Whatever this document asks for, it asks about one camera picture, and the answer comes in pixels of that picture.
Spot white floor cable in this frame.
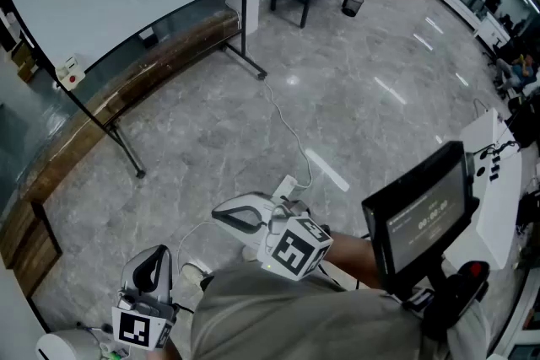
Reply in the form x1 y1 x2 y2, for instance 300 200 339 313
262 78 314 190

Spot dark wooden steps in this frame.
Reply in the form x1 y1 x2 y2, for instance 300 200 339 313
0 200 63 300

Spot white round appliance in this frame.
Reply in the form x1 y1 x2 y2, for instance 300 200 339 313
35 328 102 360

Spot person's right forearm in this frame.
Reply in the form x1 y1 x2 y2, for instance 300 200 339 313
323 229 381 290

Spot white marker holder tray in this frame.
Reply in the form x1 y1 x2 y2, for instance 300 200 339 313
54 54 86 92

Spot person's left forearm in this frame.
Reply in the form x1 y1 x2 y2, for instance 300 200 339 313
147 332 183 360

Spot white table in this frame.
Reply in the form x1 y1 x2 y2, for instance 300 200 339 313
442 107 524 271

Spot person's left white shoe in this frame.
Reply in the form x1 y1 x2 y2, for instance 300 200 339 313
181 261 213 288

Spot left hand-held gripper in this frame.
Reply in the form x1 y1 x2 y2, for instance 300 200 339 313
111 244 178 351

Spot black monitor mount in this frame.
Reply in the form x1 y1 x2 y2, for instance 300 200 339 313
420 260 491 341

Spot white power strip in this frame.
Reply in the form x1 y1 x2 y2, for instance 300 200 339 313
272 175 307 203

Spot person's olive shirt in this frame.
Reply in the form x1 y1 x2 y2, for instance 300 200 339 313
189 263 497 360

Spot wooden platform edge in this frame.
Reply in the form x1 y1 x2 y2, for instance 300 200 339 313
0 10 242 266

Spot black wire waste bin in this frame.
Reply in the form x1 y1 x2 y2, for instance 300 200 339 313
341 0 365 18

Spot black chest-mounted monitor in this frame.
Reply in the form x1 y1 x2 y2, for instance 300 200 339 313
361 141 481 297

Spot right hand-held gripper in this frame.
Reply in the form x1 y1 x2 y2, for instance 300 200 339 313
212 191 334 282

